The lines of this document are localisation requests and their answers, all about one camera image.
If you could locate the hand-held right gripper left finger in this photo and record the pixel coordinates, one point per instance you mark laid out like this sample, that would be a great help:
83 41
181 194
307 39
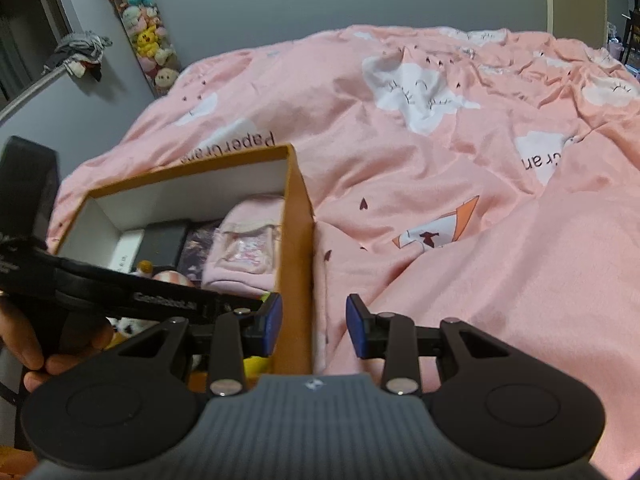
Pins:
272 322

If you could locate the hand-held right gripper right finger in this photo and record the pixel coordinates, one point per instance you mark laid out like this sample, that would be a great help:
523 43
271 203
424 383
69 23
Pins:
356 322

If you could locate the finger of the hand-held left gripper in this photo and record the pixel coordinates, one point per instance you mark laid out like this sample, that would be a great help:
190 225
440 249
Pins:
231 303

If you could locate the yellow round container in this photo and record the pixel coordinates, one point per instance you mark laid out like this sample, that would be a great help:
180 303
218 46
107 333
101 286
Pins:
257 366

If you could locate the pink mini backpack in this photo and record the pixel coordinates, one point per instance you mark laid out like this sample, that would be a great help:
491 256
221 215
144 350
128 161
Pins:
245 245

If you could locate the white rabbit plush toy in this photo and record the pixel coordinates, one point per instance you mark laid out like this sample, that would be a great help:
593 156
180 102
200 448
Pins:
173 278

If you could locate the dark printed card box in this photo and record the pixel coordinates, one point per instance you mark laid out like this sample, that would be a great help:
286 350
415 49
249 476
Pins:
197 250

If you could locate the orange cardboard box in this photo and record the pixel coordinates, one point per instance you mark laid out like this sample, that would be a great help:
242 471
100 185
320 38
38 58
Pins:
297 240

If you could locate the black box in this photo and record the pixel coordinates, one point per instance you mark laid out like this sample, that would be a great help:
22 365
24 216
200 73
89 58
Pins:
162 242

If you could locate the white box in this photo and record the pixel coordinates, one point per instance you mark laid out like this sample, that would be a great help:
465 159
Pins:
125 252

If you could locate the person's left hand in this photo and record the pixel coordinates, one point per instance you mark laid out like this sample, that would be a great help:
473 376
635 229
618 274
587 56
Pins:
15 336

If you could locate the pile of grey clothes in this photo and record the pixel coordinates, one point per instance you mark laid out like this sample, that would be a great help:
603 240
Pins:
80 52

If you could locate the pink printed blanket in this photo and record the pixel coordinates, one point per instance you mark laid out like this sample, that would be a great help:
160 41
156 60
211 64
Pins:
475 210

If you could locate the window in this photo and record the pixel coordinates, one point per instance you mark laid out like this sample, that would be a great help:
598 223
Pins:
25 35

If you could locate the hanging column of plush toys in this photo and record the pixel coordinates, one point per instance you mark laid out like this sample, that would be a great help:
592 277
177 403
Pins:
145 35

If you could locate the beige door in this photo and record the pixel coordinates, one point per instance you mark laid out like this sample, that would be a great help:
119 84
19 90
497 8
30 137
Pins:
575 0

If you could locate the dark wooden chair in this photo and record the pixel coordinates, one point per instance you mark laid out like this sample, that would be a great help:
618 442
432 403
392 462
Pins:
631 37

